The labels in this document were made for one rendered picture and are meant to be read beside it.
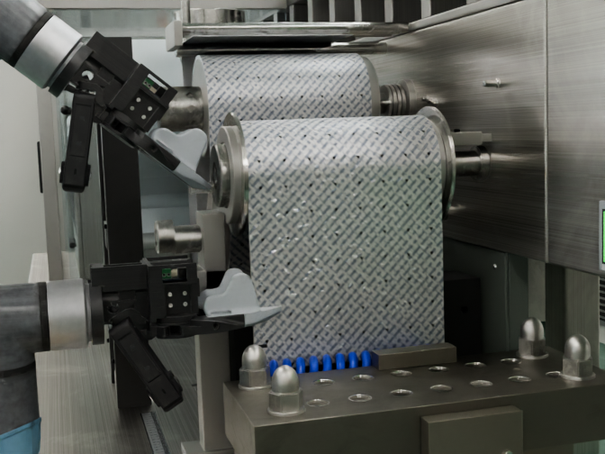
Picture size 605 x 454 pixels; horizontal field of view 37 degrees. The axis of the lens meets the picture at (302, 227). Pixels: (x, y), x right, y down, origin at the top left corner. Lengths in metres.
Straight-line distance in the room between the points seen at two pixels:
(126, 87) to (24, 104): 5.53
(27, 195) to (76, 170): 5.52
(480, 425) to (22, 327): 0.47
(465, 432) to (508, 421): 0.05
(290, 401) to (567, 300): 0.58
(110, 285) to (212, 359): 0.19
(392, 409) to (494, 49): 0.48
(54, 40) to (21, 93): 5.53
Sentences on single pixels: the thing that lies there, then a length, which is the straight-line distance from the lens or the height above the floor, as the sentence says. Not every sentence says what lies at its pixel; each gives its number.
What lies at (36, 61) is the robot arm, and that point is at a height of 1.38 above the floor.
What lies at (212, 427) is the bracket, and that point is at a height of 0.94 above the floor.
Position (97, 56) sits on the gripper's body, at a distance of 1.06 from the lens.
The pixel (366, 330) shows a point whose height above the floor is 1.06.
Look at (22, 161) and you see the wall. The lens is 6.56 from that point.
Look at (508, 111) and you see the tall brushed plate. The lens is 1.12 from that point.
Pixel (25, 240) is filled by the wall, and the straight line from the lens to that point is 6.60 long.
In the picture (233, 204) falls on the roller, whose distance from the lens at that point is 1.03.
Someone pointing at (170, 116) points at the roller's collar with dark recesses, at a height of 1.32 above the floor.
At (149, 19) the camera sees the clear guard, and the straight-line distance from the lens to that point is 2.06.
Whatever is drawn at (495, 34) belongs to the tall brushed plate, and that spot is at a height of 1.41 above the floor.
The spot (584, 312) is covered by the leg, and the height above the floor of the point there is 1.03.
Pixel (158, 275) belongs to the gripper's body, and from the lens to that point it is 0.98.
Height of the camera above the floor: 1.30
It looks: 6 degrees down
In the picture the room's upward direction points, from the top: 2 degrees counter-clockwise
